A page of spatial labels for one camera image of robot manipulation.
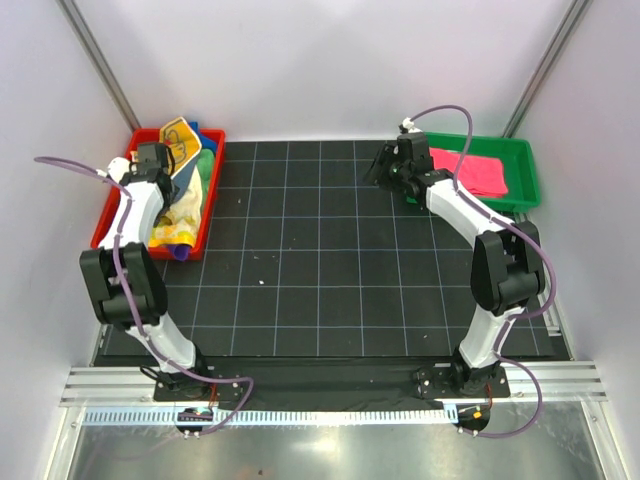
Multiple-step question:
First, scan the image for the purple cable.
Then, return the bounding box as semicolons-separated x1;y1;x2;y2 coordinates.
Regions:
412;104;559;439
33;155;255;439

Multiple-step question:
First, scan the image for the cream towel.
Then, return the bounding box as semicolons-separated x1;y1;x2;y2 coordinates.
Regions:
149;169;204;248

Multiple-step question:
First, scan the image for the right aluminium corner post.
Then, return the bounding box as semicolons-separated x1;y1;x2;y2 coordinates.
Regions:
502;0;593;138

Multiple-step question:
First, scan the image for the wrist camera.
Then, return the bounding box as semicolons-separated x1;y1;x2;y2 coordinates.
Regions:
97;157;131;184
398;117;421;135

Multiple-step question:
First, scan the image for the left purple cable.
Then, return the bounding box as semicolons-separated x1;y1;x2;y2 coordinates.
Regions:
33;155;255;439

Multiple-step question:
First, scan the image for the left aluminium corner post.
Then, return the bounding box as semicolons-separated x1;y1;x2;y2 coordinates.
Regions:
56;0;141;131

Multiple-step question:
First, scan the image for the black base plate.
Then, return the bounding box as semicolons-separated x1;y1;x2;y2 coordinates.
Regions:
152;355;511;412

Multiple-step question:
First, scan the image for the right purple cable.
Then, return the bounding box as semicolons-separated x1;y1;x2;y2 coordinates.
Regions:
412;104;559;439

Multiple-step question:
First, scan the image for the purple towel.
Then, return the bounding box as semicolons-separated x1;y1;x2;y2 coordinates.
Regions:
166;243;192;262

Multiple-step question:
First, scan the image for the yellow and blue towel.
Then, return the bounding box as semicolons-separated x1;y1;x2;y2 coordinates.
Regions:
159;117;202;177

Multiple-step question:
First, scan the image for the aluminium frame rail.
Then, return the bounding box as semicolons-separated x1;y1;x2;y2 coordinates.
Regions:
59;361;607;407

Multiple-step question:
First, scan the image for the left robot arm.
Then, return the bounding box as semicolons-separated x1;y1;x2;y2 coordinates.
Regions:
79;142;212;401

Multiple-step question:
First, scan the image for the slotted cable duct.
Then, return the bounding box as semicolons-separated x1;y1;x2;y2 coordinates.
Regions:
82;405;458;428

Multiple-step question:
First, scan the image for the black grid mat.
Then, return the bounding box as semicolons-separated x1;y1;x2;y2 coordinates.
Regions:
91;140;571;362

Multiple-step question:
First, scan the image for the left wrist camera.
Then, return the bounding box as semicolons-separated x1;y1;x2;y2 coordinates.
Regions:
97;157;131;184

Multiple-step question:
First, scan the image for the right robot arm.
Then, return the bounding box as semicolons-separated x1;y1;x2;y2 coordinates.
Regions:
364;132;545;396

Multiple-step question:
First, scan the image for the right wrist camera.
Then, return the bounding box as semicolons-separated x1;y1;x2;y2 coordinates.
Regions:
398;117;421;135

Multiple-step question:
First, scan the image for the aluminium corner post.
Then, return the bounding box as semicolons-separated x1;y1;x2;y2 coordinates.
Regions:
502;0;593;138
56;0;141;131

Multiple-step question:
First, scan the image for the green towel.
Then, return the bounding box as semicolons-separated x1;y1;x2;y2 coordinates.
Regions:
196;149;216;185

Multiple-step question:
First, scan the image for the green plastic bin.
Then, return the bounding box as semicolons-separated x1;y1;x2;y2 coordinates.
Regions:
404;130;542;212

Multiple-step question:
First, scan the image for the pink towel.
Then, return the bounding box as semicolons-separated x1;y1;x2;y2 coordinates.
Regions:
430;147;509;198

